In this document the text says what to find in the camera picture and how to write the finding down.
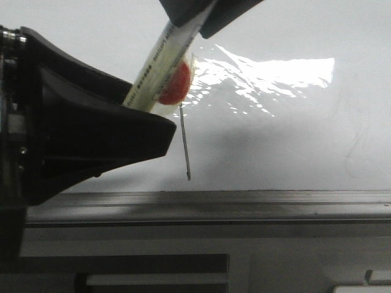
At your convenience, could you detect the red round magnet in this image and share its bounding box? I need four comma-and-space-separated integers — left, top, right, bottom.
158, 61, 191, 105

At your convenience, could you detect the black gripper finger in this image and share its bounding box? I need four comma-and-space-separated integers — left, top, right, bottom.
159, 0, 262, 39

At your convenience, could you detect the white box bottom right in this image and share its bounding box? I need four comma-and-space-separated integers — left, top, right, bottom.
332, 285, 391, 293

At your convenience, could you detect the aluminium whiteboard frame rail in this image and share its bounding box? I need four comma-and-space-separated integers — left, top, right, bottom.
27, 190, 390, 226

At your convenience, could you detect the white whiteboard marker pen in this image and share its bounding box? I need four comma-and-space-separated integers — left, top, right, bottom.
122, 7, 211, 116

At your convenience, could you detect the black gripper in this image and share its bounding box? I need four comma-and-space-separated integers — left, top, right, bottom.
1, 27, 176, 262

